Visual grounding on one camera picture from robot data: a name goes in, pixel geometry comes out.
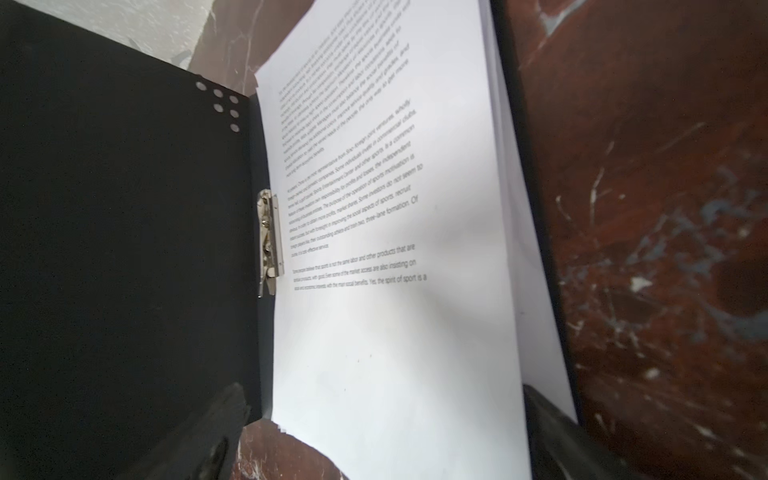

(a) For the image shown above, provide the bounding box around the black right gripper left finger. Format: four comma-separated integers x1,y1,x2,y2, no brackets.
117,383,250,479

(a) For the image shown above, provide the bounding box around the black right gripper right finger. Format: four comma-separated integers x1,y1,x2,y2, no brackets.
523,384,648,480

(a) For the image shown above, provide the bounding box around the silver folder clip mechanism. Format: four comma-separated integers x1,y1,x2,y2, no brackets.
256,189,284,298

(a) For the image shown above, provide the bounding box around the printed paper stack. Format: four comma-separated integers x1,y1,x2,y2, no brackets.
257,1,575,479

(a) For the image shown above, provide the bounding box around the black file folder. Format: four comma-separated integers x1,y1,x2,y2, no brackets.
0,0,586,480

